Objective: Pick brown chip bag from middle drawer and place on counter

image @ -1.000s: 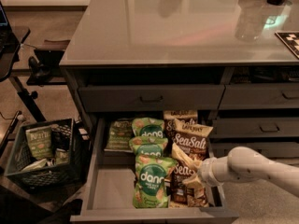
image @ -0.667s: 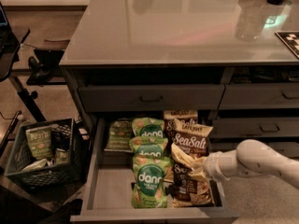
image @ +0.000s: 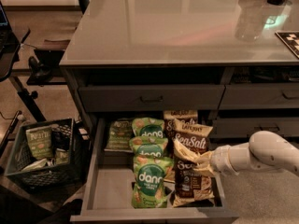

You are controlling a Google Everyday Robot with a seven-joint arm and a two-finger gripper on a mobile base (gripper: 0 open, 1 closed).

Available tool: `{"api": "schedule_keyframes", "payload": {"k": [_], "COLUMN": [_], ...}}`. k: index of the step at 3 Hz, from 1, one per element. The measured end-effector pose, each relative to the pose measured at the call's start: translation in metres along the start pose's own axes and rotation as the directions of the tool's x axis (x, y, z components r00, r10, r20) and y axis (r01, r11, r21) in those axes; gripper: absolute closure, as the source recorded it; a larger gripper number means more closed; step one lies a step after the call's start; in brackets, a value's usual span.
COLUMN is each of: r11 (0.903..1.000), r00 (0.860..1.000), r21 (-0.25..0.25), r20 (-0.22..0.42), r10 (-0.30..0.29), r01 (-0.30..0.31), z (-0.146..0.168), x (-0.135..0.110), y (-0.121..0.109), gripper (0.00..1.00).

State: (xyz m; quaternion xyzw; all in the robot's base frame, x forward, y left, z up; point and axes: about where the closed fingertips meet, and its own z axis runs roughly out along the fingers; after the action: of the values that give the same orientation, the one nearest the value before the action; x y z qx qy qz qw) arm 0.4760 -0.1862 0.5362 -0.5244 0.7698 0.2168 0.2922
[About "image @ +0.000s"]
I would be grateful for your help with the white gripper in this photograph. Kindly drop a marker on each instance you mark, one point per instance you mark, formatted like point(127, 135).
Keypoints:
point(221, 160)

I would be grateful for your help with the brown sea salt chip bag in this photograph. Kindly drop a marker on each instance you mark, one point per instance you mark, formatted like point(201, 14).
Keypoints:
point(190, 186)
point(193, 136)
point(187, 116)

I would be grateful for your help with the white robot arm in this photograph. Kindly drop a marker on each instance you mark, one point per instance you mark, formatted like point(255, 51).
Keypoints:
point(264, 152)

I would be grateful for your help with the grey middle right drawer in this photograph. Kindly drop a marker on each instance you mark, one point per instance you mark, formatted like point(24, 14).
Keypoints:
point(245, 127)

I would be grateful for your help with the front green dang chip bag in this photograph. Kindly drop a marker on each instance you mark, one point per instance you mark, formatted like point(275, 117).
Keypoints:
point(149, 173)

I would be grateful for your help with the green dang chip bag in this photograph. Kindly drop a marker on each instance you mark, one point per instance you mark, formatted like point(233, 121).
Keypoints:
point(148, 145)
point(149, 173)
point(148, 127)

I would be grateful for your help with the middle green dang chip bag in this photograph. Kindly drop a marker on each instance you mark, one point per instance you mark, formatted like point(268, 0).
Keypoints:
point(148, 145)

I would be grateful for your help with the back green dang chip bag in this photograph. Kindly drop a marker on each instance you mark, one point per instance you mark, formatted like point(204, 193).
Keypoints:
point(148, 127)

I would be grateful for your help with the grey top right drawer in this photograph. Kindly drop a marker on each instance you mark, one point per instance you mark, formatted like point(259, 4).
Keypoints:
point(260, 96)

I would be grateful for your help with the dark green chip bag in drawer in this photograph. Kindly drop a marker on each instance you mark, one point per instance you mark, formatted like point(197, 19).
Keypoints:
point(119, 134)

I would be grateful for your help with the open grey middle drawer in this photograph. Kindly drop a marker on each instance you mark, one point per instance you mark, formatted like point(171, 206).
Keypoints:
point(109, 187)

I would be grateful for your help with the grey top left drawer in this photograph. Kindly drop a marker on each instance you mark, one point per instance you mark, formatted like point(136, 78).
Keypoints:
point(150, 97)

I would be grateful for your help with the grey counter cabinet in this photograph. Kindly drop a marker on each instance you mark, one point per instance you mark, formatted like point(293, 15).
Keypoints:
point(181, 42)

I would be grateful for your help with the small green bag in crate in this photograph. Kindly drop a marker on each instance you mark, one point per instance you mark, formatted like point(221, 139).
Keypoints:
point(61, 156)

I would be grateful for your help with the green kettle chip bag in crate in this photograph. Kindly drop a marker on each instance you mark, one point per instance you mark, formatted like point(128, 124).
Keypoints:
point(39, 142)

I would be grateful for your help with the dark plastic crate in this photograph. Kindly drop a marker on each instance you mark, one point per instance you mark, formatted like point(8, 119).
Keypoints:
point(32, 174)

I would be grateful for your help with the black white fiducial marker tag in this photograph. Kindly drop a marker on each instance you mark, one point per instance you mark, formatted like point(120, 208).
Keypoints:
point(291, 40)

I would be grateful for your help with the black office chair base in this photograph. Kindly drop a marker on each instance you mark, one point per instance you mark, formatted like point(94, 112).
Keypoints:
point(44, 65)

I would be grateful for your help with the black desk with stand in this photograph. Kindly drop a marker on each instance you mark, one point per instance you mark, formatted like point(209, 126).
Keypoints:
point(10, 56)

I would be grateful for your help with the laptop on desk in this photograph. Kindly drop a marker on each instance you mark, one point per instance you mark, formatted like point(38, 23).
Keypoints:
point(5, 28)

